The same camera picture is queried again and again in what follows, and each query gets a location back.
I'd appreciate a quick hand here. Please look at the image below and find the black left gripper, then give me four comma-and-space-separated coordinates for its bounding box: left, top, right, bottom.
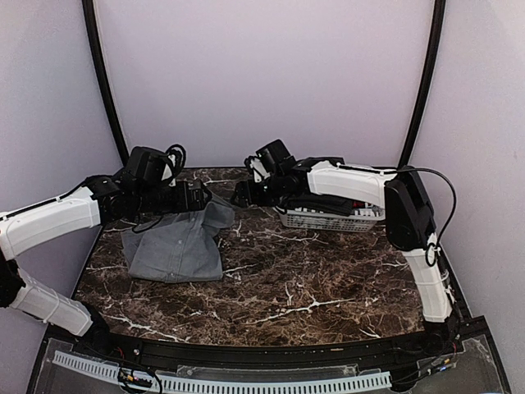
135, 178, 212, 215

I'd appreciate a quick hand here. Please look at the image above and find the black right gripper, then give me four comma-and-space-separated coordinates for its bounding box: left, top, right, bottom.
231, 172, 286, 207

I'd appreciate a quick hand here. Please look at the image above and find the grey long sleeve shirt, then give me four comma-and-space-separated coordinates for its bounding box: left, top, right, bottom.
121, 195, 235, 283

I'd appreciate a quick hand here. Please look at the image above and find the light grey plastic basket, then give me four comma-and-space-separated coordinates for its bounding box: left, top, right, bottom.
274, 203, 386, 232

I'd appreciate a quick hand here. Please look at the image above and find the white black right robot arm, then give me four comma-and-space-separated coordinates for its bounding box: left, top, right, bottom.
231, 140, 454, 323

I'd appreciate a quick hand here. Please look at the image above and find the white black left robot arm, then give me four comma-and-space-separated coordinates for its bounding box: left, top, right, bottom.
1, 144, 212, 358

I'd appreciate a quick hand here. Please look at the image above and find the black striped shirt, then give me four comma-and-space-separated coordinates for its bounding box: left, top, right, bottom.
282, 194, 354, 217

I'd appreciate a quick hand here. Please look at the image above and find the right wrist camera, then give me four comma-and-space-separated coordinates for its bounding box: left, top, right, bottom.
244, 155, 270, 183

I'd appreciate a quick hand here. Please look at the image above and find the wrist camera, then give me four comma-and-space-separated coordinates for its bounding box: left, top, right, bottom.
244, 155, 270, 183
161, 144, 187, 186

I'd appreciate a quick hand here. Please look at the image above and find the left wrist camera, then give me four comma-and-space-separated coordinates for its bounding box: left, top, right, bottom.
161, 144, 187, 186

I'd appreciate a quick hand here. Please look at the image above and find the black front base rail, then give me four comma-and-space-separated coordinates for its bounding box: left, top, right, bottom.
40, 315, 489, 373

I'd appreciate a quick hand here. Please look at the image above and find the black left frame post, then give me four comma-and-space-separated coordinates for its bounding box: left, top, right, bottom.
81, 0, 130, 165

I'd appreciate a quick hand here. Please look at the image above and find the black frame post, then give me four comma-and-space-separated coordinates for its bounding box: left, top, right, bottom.
81, 0, 130, 165
397, 0, 446, 168

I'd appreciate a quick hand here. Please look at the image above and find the white slotted cable duct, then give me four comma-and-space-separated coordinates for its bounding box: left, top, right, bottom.
52, 350, 391, 393

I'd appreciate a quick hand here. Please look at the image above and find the black right frame post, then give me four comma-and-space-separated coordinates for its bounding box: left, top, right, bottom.
397, 0, 446, 168

